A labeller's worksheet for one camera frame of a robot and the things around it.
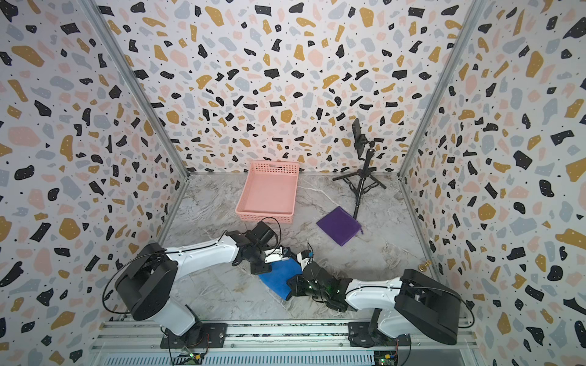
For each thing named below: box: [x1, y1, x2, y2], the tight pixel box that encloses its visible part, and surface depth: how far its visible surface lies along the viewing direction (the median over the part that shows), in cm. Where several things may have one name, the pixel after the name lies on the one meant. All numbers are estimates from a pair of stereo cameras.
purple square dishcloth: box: [315, 205, 364, 247], surface depth 105 cm
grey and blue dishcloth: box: [258, 257, 303, 300], surface depth 84 cm
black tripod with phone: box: [331, 118, 387, 221], surface depth 100 cm
